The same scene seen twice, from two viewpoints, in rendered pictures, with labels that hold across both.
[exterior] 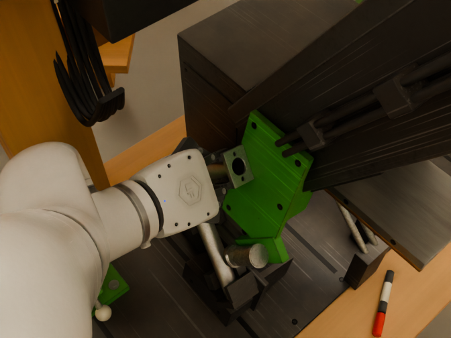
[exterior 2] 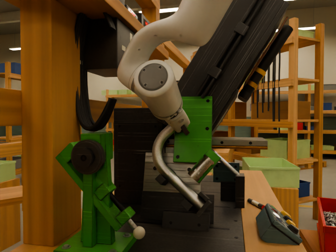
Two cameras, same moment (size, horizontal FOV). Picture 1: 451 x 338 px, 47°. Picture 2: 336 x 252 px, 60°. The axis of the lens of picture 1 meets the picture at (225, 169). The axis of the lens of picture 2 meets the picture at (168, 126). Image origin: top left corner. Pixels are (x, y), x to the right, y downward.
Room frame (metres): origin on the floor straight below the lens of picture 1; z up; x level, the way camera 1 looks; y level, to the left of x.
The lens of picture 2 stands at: (-0.24, 0.55, 1.20)
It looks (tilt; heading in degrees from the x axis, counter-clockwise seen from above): 2 degrees down; 323
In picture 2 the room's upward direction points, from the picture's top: straight up
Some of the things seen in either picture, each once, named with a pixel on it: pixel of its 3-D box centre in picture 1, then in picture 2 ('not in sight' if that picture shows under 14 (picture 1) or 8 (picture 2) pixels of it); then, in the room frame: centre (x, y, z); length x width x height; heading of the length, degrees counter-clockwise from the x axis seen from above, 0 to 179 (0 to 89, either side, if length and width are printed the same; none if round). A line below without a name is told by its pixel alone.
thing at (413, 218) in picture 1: (356, 159); (209, 142); (0.52, -0.22, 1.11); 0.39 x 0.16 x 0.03; 40
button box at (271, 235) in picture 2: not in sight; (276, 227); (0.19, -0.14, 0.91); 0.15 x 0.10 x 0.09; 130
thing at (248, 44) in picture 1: (270, 92); (149, 151); (0.72, -0.09, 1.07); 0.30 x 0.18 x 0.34; 130
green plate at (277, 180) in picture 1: (277, 175); (194, 128); (0.45, -0.08, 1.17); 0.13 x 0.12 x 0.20; 130
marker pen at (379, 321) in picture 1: (383, 302); (259, 205); (0.35, -0.29, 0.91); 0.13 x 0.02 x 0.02; 158
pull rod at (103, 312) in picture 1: (97, 304); (133, 225); (0.33, 0.22, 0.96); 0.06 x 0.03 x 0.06; 40
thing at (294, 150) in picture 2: not in sight; (239, 118); (2.55, -2.91, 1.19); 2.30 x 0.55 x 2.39; 169
